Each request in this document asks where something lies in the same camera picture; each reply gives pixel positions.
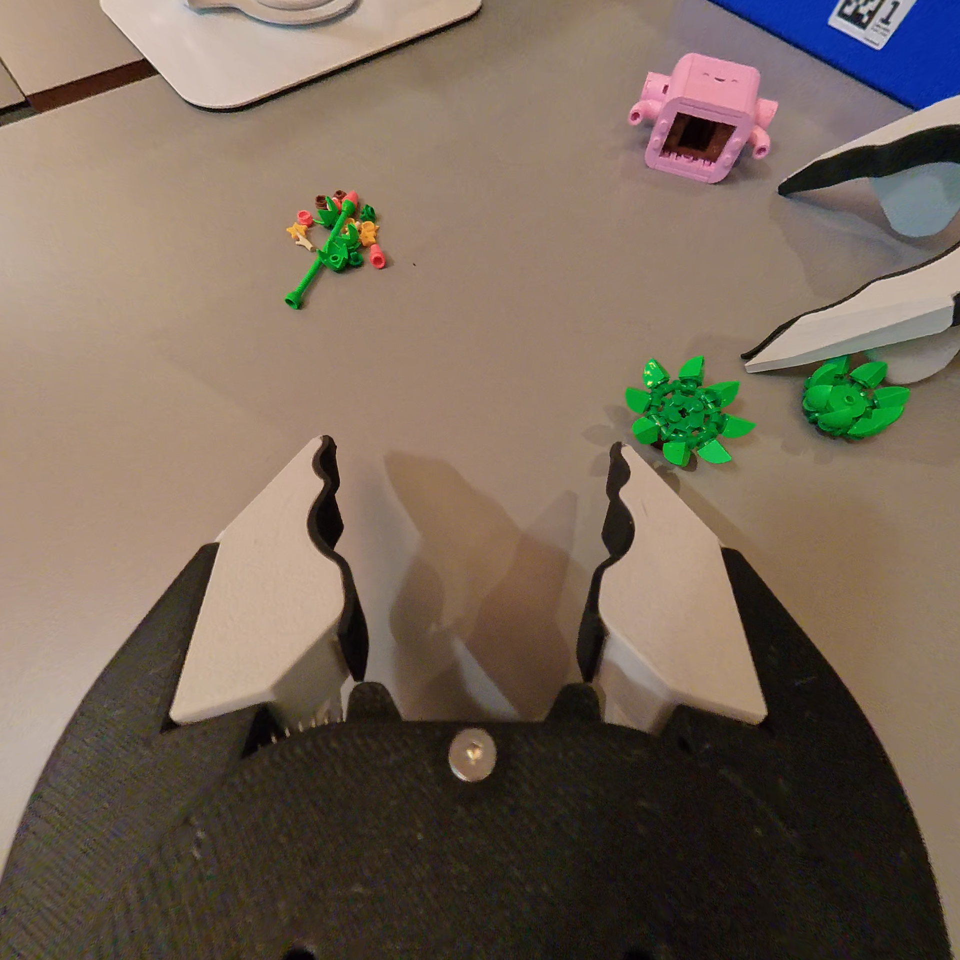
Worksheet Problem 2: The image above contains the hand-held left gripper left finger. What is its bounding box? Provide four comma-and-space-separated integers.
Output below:
169, 435, 370, 725

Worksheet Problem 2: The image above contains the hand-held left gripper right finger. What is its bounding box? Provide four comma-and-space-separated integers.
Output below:
577, 441, 768, 732

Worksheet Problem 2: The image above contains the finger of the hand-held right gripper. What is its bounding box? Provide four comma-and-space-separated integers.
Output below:
741, 243, 960, 385
778, 96, 960, 240

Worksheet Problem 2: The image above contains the small green brick leaf rosette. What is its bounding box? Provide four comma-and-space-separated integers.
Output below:
801, 354, 912, 442

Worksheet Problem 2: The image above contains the large green brick leaf rosette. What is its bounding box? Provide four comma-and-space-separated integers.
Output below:
624, 355, 756, 468

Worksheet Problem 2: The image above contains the blue plastic bin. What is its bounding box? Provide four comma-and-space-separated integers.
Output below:
708, 0, 960, 112

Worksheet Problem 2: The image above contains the pink toy brick pot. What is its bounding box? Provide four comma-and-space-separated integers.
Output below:
628, 52, 779, 185

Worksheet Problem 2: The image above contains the green toy brick stem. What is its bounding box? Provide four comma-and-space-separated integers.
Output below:
284, 196, 360, 310

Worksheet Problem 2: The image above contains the white book stand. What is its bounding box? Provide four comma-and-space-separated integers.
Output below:
99, 0, 483, 112

